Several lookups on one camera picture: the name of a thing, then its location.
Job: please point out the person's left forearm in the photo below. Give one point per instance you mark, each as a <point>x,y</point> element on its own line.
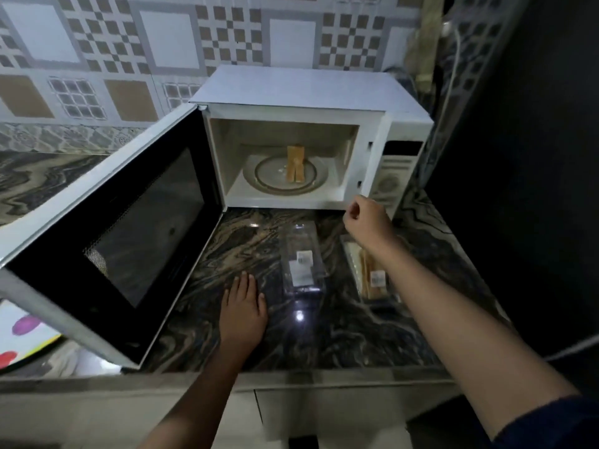
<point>192,402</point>

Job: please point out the person's left hand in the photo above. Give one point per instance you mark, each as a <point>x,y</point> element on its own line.
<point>242,320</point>

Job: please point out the person's right forearm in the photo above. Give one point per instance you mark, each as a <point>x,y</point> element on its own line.
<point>458,331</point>

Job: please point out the white microwave oven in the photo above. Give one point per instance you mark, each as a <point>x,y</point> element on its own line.
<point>304,91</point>

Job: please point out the person's left thumb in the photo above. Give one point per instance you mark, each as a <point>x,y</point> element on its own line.
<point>262,307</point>

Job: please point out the dark blue sleeve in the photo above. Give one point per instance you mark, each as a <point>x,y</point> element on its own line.
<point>557,425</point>

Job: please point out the person's right thumb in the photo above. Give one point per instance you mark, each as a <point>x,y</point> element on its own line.
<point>352,211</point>

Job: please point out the clear packet with sandwich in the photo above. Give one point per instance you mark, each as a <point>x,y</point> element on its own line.
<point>369,275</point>

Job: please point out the toasted sandwich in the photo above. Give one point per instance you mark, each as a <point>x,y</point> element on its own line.
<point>295,163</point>

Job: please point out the empty clear plastic sandwich container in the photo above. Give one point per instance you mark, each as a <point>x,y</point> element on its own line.
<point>302,257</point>

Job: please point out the person's left little finger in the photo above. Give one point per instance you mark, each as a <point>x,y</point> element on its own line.
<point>224,300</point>

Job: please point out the white plate with coloured dots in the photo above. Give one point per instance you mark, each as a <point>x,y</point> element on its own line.
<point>23,331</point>

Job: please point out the person's right hand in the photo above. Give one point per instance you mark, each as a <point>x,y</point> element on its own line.
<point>372,224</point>

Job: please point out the white microwave door black window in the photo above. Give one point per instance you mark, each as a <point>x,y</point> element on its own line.
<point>140,229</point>

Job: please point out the black refrigerator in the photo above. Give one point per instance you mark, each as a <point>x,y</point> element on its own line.
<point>529,158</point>

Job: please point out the glass microwave turntable plate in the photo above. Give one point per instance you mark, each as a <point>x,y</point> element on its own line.
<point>266,175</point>

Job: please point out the person's left middle finger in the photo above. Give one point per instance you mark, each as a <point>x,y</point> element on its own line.
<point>244,286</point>

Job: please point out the beige hanging cloth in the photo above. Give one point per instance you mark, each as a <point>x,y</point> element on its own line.
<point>426,42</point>

